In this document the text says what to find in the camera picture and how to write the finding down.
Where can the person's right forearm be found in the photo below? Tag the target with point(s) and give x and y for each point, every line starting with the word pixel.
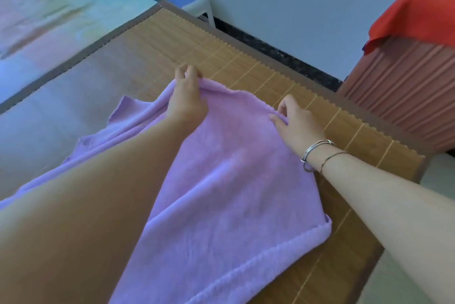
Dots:
pixel 391 200

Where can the pastel rainbow bed sheet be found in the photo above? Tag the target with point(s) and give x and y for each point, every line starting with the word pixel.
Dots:
pixel 46 12

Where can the reddish ribbed furniture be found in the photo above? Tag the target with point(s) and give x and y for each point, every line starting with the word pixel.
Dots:
pixel 408 90

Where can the person's left hand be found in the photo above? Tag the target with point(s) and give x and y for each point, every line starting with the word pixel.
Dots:
pixel 186 97

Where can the brown bamboo sleeping mat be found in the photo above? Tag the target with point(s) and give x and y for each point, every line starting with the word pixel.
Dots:
pixel 249 73

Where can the person's right hand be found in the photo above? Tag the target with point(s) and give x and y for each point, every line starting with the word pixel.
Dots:
pixel 300 126

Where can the person's left forearm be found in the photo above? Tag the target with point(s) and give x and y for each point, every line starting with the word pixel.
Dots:
pixel 89 208

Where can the purple towel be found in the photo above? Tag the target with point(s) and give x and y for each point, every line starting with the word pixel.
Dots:
pixel 231 208

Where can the red cloth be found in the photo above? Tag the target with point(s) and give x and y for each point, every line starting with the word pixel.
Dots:
pixel 419 9

